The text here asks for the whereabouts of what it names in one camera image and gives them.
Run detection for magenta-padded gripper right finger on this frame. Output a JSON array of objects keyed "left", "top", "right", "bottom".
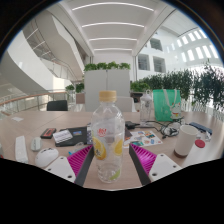
[{"left": 128, "top": 143, "right": 183, "bottom": 187}]

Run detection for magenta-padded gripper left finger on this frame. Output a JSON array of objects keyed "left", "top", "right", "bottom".
[{"left": 44, "top": 144, "right": 96, "bottom": 187}]

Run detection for clear plastic bottle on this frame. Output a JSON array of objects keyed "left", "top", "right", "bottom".
[{"left": 90, "top": 90, "right": 126, "bottom": 184}]

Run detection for white computer mouse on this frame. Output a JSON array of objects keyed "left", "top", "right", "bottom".
[{"left": 34, "top": 147, "right": 60, "bottom": 169}]

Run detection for colourful sticker sheet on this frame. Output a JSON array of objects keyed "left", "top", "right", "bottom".
[{"left": 123, "top": 129, "right": 164, "bottom": 148}]

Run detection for small grey-white oval device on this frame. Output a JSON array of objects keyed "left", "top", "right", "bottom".
[{"left": 30, "top": 136, "right": 43, "bottom": 152}]

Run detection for white paper cup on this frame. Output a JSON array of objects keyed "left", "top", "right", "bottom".
[{"left": 173, "top": 124, "right": 200, "bottom": 159}]

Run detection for black phone with red print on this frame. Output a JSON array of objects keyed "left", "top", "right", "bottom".
[{"left": 40, "top": 127, "right": 58, "bottom": 140}]

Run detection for black notebook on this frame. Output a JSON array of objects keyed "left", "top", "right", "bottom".
[{"left": 54, "top": 126, "right": 88, "bottom": 148}]

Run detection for long white remote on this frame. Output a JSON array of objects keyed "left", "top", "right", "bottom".
[{"left": 14, "top": 135, "right": 30, "bottom": 165}]

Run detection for black charger block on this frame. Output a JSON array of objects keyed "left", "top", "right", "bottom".
[{"left": 124, "top": 120, "right": 137, "bottom": 131}]

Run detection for clear tumbler with white lid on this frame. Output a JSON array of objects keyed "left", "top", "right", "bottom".
[{"left": 139, "top": 90, "right": 154, "bottom": 124}]

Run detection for green tote bag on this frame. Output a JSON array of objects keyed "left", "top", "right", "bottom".
[{"left": 152, "top": 88, "right": 183, "bottom": 123}]

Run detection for black office chair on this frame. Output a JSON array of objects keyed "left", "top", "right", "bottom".
[{"left": 46, "top": 99, "right": 69, "bottom": 112}]

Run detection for small potted plants by railing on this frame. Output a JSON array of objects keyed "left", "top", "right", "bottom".
[{"left": 64, "top": 82, "right": 86, "bottom": 105}]

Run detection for row of green potted trees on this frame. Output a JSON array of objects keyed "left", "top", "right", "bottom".
[{"left": 130, "top": 63, "right": 224, "bottom": 113}]

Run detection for white planter cabinet with plants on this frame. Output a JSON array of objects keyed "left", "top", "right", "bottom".
[{"left": 83, "top": 61, "right": 132, "bottom": 113}]

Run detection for ceiling light strips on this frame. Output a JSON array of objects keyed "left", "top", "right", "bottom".
[{"left": 71, "top": 1, "right": 156, "bottom": 53}]

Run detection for black tangled cables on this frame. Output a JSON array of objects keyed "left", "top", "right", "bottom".
[{"left": 133, "top": 119, "right": 184, "bottom": 140}]

